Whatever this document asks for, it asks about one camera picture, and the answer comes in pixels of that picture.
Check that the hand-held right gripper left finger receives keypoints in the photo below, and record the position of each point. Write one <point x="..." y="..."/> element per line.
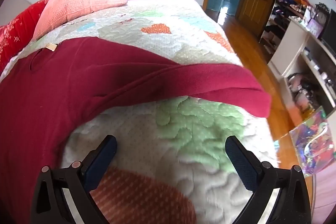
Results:
<point x="98" y="164"/>

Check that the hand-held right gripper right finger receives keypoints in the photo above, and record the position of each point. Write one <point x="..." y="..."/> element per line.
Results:
<point x="242" y="164"/>

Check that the maroon sweater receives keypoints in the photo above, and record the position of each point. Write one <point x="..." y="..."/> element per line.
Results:
<point x="65" y="87"/>

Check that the rack with clothes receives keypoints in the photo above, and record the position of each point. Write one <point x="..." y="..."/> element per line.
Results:
<point x="283" y="11"/>

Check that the heart patterned quilted blanket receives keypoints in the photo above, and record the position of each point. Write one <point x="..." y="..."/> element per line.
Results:
<point x="183" y="140"/>

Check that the iridescent bag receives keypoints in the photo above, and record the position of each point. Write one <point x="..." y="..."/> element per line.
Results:
<point x="312" y="142"/>

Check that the pink and black bundle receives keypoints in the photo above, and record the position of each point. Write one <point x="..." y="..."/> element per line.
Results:
<point x="302" y="92"/>

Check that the white desk unit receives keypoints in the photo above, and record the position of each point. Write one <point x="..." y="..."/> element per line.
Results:
<point x="291" y="48"/>

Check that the purple picture box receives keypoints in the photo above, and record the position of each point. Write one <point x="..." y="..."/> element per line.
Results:
<point x="314" y="27"/>

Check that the red embroidered quilt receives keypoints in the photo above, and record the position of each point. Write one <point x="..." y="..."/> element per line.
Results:
<point x="18" y="29"/>

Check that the black monitor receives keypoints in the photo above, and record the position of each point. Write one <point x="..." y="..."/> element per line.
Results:
<point x="330" y="29"/>

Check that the pink pillow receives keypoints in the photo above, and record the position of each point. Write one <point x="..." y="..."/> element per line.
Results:
<point x="78" y="1"/>

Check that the black ornate clock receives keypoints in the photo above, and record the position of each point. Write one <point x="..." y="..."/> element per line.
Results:
<point x="321" y="18"/>

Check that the white round fan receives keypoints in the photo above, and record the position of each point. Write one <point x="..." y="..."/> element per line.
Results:
<point x="10" y="10"/>

